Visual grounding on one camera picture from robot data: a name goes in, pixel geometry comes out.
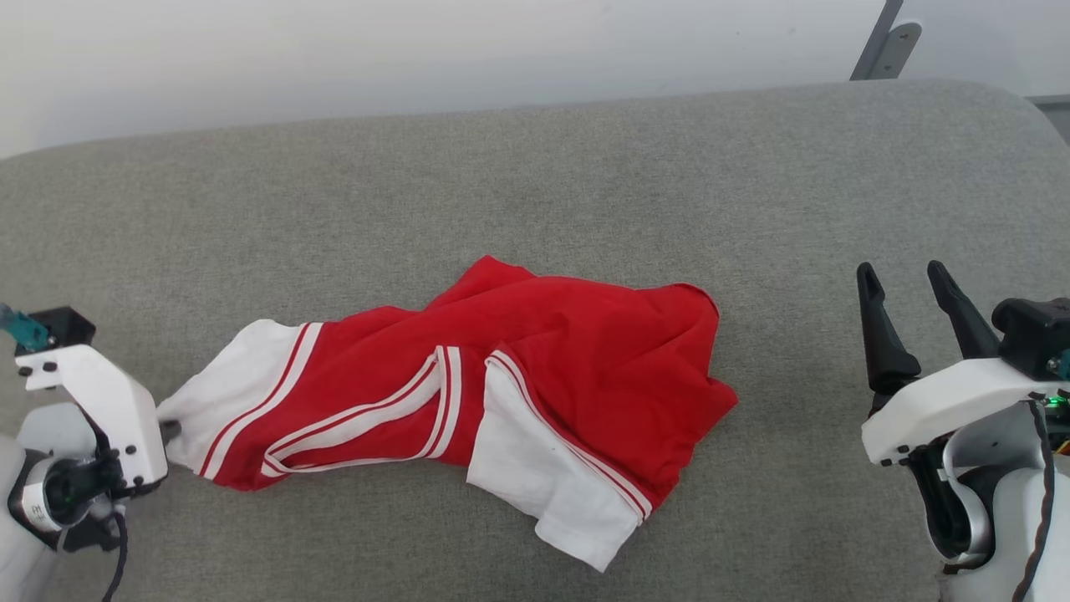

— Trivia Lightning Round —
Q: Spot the grey metal post bracket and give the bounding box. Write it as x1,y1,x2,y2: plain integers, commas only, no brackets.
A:
869,22,922,81

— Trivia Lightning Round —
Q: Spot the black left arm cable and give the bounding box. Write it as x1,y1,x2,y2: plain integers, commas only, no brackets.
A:
100,510,129,602

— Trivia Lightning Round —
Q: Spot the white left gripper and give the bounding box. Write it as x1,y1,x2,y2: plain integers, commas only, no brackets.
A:
15,344,181,496

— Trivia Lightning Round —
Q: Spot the red and white basketball jersey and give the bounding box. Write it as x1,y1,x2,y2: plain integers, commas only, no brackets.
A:
156,255,739,573

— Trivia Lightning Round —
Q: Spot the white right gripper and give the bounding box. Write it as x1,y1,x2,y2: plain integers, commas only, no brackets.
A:
856,260,1070,466

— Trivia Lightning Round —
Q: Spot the grey metal post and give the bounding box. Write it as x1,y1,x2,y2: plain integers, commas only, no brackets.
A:
850,0,904,81

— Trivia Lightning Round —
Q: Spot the teal left camera connector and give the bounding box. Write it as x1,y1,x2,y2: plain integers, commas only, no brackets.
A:
0,303,51,352

